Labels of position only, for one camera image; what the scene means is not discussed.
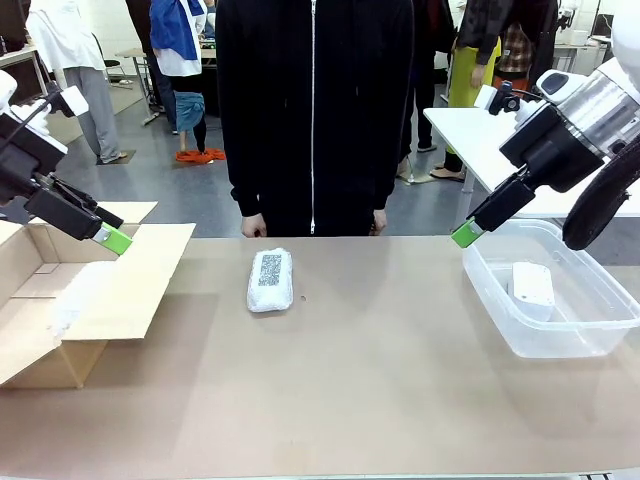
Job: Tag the person's right hand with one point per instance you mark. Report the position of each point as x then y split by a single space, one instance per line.
254 226

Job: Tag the person in white coat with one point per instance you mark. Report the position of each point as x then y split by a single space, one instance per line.
85 65

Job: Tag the brown cardboard box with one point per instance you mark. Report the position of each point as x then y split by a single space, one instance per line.
140 290

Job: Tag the person in plaid shirt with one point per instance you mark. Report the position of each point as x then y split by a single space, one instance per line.
512 55

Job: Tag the background desk with metal legs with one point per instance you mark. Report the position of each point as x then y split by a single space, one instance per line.
25 60

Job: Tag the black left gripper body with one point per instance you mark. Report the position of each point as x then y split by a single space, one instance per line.
25 155

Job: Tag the bubble-wrapped white clock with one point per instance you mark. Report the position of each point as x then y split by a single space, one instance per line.
80 300

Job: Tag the clear plastic bin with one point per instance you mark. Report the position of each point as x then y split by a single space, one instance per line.
590 310

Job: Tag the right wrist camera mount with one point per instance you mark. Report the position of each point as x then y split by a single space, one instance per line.
505 97

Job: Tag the unwrapped white clock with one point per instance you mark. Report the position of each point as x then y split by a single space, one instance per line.
532 290

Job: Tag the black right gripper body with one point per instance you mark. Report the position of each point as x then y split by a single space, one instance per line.
555 150

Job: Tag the wrapped clock with QR label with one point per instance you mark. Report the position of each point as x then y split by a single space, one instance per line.
270 280

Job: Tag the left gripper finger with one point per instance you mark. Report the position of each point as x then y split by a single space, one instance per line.
65 217
85 202

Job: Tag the orange cloth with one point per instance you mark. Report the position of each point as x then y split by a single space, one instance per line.
200 155

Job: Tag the person in black hoodie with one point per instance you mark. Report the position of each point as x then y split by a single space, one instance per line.
315 115

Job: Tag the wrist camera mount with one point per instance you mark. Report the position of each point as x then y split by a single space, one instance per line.
505 97
45 117

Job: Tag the white background table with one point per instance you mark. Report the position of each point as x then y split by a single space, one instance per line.
470 140

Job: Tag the person in yellow apron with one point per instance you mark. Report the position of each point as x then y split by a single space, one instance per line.
472 65

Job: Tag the person's left hand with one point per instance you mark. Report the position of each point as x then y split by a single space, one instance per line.
380 222

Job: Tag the person in blue white top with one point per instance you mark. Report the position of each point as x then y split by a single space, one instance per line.
180 55

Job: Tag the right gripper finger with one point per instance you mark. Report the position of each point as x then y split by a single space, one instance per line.
515 180
500 207

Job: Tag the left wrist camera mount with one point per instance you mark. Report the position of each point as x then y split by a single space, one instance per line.
45 117

